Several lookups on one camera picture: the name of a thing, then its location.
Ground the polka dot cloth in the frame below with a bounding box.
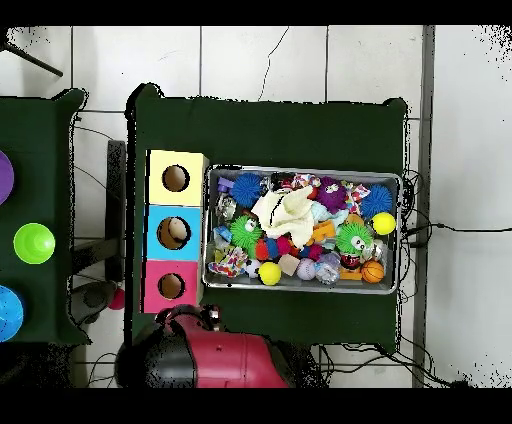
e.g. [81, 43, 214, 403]
[207, 246, 250, 278]
[343, 181, 371, 215]
[290, 173, 322, 191]

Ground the wooden three-hole box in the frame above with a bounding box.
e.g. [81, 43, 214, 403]
[139, 149, 210, 314]

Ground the shallow silver mesh bin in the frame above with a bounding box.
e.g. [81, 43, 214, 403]
[201, 163, 402, 296]

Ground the blue spiky ball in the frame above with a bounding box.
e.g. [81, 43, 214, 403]
[230, 172, 264, 209]
[359, 183, 394, 219]

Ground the green spiky toy with eyes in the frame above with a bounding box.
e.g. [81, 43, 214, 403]
[335, 222, 374, 256]
[229, 215, 263, 259]

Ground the cream knitted cloth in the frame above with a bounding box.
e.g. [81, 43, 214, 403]
[250, 185, 317, 249]

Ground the yellow ball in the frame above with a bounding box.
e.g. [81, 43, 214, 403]
[258, 261, 283, 286]
[371, 211, 397, 236]

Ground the purple spiky monster toy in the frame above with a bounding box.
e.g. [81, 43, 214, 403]
[315, 176, 348, 214]

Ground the dark green tablecloth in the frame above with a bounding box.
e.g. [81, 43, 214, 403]
[0, 88, 91, 347]
[124, 82, 409, 353]

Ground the orange toy basketball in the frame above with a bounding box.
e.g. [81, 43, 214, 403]
[360, 260, 386, 284]

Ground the small red ball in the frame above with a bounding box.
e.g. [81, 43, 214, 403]
[107, 287, 126, 311]

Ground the grey rounded base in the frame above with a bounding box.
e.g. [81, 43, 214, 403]
[70, 280, 118, 325]

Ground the lime green bowl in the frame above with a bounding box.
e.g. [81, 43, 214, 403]
[12, 222, 56, 266]

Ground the purple bowl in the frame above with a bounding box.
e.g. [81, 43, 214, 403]
[0, 149, 16, 206]

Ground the black tripod leg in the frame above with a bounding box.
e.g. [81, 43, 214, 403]
[0, 39, 64, 78]

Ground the blue bowl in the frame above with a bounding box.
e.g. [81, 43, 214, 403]
[0, 284, 25, 343]

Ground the black power cable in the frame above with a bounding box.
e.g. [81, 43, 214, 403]
[403, 221, 512, 247]

